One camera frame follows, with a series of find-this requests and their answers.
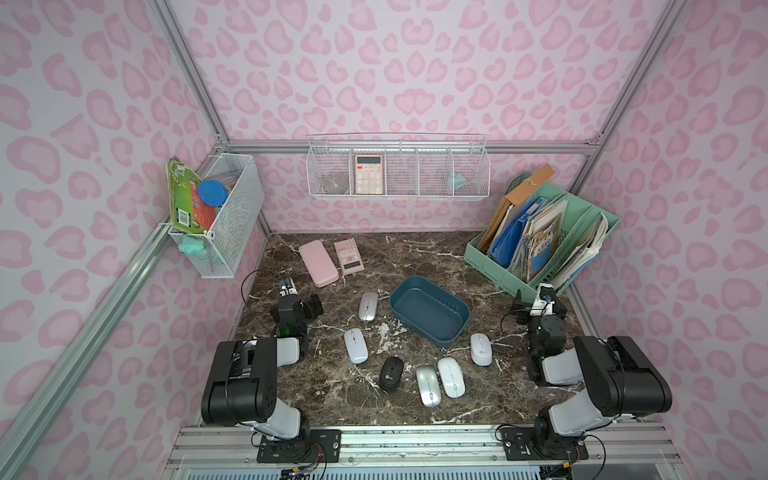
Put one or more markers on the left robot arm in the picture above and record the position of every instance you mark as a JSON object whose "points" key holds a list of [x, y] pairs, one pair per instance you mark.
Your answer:
{"points": [[242, 384]]}

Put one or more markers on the green file organizer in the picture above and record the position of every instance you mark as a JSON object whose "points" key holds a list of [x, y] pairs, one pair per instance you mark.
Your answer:
{"points": [[506, 278]]}

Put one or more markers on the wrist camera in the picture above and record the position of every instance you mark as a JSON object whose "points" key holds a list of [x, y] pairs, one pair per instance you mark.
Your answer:
{"points": [[287, 290], [545, 301]]}

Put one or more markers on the green packaged card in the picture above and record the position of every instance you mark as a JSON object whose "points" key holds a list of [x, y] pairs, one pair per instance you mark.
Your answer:
{"points": [[187, 212]]}

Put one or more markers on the light blue item in shelf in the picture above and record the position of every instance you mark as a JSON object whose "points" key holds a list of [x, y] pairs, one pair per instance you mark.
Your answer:
{"points": [[456, 182]]}

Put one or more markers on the white wire wall shelf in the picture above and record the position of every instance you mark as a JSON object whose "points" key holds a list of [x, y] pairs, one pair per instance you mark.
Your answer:
{"points": [[415, 166]]}

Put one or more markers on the aluminium front rail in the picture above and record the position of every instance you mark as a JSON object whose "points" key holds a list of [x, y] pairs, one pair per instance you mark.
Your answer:
{"points": [[620, 451]]}

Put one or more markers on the white slim computer mouse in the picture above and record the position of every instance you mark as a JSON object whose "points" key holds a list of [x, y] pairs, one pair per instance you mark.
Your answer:
{"points": [[356, 346]]}

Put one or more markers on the teal storage box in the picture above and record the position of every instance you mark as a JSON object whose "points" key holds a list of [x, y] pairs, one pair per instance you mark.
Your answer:
{"points": [[430, 311]]}

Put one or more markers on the silver computer mouse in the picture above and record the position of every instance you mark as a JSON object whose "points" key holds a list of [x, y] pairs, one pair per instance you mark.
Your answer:
{"points": [[428, 385]]}

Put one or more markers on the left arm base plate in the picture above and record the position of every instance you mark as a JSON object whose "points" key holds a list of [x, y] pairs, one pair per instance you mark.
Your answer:
{"points": [[323, 443]]}

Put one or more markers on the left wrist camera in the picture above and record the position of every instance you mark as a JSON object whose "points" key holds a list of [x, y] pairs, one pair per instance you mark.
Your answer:
{"points": [[287, 290]]}

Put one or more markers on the black computer mouse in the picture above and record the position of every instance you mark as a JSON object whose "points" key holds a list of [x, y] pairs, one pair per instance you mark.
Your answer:
{"points": [[391, 374]]}

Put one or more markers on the clear item in shelf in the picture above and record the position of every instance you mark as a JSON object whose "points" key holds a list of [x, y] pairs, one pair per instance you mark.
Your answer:
{"points": [[334, 184]]}

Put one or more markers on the white mesh wall basket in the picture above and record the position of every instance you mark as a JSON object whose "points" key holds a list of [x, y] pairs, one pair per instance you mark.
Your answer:
{"points": [[231, 225]]}

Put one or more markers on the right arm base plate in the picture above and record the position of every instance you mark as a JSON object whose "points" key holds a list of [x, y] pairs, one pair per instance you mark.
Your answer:
{"points": [[525, 444]]}

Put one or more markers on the white boxy computer mouse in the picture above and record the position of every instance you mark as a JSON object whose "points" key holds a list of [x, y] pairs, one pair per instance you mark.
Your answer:
{"points": [[368, 306]]}

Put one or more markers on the white rounded computer mouse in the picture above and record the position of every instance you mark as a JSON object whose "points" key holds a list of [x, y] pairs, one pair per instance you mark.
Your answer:
{"points": [[481, 349]]}

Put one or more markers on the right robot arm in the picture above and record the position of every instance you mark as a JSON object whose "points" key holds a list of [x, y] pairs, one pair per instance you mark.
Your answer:
{"points": [[618, 378]]}

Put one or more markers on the blue folder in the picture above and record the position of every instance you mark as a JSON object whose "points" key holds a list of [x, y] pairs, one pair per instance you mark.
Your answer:
{"points": [[505, 246]]}

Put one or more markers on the brown envelope folder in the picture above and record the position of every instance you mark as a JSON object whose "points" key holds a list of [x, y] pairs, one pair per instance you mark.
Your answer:
{"points": [[523, 187]]}

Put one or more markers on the white papers bundle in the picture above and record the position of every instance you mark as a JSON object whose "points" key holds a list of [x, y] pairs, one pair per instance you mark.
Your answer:
{"points": [[580, 247]]}

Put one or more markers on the pink calculator on table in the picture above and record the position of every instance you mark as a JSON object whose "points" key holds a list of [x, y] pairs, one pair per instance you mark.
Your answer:
{"points": [[349, 256]]}

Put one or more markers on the blue round lid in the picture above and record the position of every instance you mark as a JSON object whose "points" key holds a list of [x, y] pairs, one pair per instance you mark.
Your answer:
{"points": [[212, 193]]}

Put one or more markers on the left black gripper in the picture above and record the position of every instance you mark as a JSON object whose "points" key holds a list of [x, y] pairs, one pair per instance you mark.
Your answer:
{"points": [[309, 306]]}

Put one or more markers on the mint green clip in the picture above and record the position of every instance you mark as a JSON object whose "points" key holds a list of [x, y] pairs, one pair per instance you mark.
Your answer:
{"points": [[193, 247]]}

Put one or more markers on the magazines stack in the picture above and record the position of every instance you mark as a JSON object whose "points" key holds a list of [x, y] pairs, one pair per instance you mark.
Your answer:
{"points": [[540, 236]]}

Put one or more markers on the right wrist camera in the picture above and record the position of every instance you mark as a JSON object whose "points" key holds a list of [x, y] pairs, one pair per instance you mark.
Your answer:
{"points": [[545, 301]]}

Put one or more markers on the orange calculator in shelf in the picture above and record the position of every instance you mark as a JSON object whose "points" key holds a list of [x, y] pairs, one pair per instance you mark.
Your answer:
{"points": [[369, 174]]}

